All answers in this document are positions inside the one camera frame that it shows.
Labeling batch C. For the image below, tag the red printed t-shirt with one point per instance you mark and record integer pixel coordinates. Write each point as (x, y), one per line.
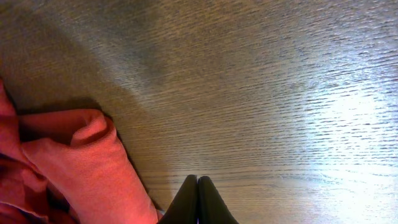
(67, 167)

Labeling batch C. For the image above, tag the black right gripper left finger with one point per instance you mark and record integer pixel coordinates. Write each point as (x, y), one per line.
(183, 209)

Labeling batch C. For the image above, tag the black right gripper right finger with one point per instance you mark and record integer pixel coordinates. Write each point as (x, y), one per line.
(213, 209)

